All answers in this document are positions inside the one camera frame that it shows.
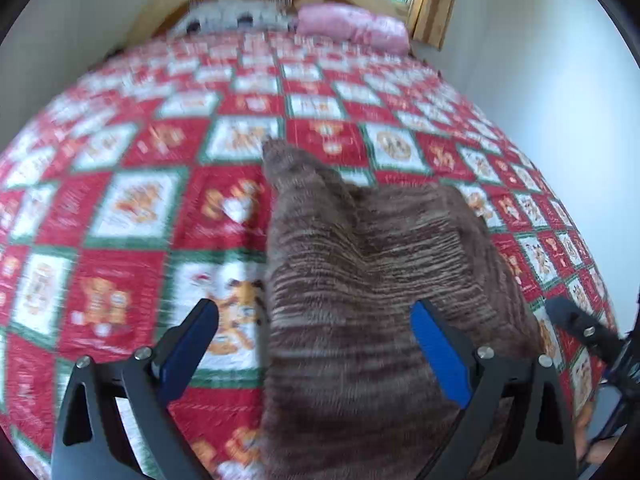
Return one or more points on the pink pillow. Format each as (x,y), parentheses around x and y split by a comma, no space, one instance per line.
(350,27)

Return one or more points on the person's right hand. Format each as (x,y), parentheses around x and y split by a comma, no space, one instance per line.
(585,440)

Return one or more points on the golden curtain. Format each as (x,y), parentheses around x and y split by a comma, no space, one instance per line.
(435,0)

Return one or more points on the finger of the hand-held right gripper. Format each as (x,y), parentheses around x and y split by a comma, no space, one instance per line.
(580,325)

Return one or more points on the white pillow with dark dots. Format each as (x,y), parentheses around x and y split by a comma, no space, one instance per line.
(230,17)

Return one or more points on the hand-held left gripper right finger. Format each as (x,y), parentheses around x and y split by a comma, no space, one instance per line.
(440,350)

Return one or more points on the red and white printed blanket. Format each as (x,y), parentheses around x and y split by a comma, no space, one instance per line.
(140,200)

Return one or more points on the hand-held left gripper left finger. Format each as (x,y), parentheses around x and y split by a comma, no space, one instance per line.
(187,355)

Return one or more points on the brown striped knit sweater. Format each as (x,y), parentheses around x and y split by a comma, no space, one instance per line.
(370,280)

